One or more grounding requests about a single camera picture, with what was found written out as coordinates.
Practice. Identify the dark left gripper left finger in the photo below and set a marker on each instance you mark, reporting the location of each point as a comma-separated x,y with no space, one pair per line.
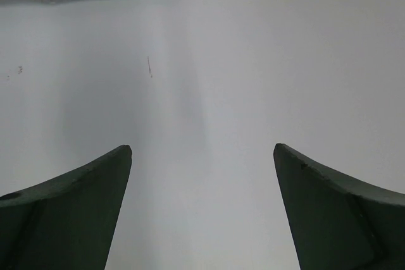
67,222

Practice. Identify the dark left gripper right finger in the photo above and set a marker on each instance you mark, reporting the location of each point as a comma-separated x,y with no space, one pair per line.
337,221

